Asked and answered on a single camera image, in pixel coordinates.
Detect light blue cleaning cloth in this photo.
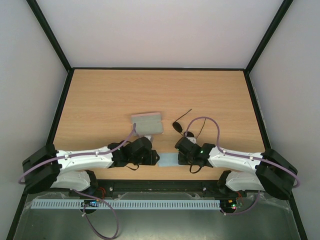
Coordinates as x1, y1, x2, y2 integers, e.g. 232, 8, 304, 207
157, 153, 179, 167

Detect pink glasses case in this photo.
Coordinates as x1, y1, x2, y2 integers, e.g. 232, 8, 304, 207
130, 112, 164, 137

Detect black aviator sunglasses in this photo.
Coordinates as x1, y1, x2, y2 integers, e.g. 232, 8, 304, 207
172, 108, 207, 140

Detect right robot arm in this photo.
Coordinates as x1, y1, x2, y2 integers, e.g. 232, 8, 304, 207
175, 137, 298, 200

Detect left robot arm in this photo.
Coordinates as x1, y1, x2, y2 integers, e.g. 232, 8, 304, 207
19, 136, 160, 194

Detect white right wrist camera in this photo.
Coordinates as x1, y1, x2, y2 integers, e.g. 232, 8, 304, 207
187, 136, 197, 142

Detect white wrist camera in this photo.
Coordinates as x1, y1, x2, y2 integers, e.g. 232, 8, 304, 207
187, 136, 197, 142
144, 135, 154, 143

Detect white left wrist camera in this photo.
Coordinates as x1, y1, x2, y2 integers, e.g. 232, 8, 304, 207
144, 135, 154, 143

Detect black front mounting rail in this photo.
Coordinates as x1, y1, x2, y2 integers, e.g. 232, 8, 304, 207
83, 179, 247, 200

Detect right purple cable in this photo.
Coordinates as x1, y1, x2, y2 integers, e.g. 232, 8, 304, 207
183, 116, 301, 217

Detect purple cable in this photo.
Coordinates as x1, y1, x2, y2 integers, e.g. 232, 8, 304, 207
18, 122, 120, 238
183, 116, 301, 217

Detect light blue slotted cable duct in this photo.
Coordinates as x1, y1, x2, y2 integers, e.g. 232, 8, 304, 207
31, 199, 221, 210

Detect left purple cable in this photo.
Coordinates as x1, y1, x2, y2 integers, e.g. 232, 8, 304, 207
18, 122, 120, 238

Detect black aluminium frame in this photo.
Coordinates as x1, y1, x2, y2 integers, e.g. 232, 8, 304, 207
4, 0, 309, 240

